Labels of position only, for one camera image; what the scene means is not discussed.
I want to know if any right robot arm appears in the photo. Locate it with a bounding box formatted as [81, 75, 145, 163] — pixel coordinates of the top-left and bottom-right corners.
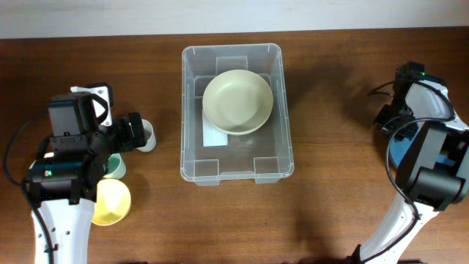
[347, 62, 468, 263]

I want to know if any yellow small bowl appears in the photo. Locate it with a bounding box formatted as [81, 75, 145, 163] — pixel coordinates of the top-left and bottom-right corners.
[92, 179, 131, 226]

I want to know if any clear plastic storage bin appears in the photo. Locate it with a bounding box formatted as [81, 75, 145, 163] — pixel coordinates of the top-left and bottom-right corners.
[180, 43, 295, 186]

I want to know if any white label in bin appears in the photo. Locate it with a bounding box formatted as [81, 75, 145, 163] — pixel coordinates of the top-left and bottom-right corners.
[202, 111, 228, 147]

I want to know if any mint green cup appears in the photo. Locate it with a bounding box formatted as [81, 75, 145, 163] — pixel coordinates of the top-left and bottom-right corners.
[103, 153, 127, 180]

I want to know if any grey cup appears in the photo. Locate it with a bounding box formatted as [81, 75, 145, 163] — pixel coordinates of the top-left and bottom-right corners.
[138, 119, 156, 153]

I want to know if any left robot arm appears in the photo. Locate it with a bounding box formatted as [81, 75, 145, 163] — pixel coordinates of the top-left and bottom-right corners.
[21, 92, 147, 263]

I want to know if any blue bowl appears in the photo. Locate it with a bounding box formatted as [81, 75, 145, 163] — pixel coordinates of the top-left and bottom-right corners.
[389, 122, 465, 169]

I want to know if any beige bowl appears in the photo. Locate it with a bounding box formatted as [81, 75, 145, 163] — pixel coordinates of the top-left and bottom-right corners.
[202, 70, 274, 136]

